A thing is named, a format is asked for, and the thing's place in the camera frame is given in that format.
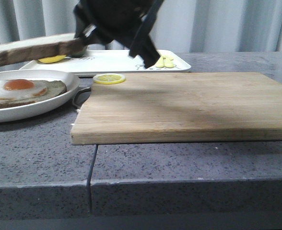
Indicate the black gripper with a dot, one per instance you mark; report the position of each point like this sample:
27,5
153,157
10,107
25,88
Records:
102,21

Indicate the white bread slice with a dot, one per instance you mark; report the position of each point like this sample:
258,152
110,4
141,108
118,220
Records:
39,47

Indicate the white round plate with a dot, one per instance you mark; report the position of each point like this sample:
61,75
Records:
71,81

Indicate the fried egg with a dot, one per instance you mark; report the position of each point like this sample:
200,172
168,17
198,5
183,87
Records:
20,89

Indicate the white bear-print tray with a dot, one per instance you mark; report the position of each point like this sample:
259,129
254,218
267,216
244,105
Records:
107,61

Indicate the green lime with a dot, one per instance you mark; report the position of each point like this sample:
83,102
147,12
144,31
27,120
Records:
79,53

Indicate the lemon slice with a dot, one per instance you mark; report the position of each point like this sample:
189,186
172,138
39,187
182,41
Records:
109,78

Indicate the yellow plastic knife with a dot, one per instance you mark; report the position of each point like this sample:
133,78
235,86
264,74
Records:
168,61

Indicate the yellow lemon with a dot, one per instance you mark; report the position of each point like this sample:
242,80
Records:
54,59

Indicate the grey curtain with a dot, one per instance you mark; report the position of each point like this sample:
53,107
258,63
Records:
181,26

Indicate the wooden cutting board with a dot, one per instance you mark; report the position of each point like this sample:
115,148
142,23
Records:
181,107

